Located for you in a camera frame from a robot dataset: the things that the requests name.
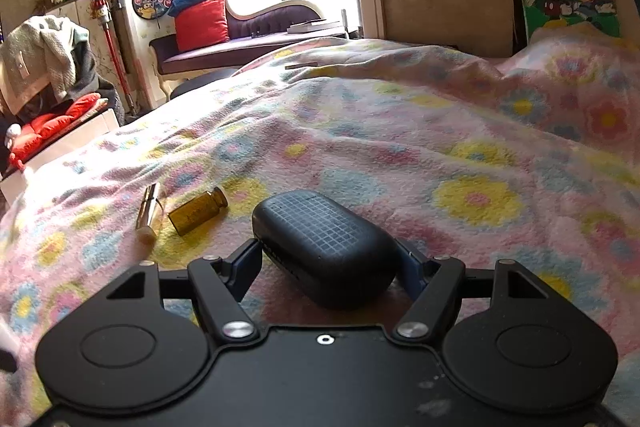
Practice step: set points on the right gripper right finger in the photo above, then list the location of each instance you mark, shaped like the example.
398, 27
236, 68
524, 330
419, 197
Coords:
434, 285

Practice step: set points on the red square pillow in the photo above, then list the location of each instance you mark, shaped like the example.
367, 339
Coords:
203, 24

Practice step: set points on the gold lipstick tube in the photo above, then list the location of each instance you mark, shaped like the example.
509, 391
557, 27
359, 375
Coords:
147, 218

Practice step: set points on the amber glass bottle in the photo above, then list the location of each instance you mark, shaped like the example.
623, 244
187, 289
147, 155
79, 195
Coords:
196, 211

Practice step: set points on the purple chaise lounge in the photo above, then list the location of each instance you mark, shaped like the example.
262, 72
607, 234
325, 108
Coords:
249, 37

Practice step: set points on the red cushion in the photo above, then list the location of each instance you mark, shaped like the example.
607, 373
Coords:
26, 141

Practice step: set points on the white bench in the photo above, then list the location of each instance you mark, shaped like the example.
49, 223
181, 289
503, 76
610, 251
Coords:
14, 182

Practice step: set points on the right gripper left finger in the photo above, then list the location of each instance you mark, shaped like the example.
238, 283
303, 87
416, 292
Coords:
219, 285

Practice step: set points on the red stick vacuum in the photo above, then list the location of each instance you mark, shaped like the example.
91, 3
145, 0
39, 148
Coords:
102, 13

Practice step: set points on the black oval case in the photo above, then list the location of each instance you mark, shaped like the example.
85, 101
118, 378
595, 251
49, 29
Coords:
337, 258

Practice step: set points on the floral pink blanket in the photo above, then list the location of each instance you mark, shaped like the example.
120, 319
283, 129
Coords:
534, 158

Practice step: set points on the grey cream blanket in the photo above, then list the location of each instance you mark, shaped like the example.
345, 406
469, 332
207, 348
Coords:
49, 56

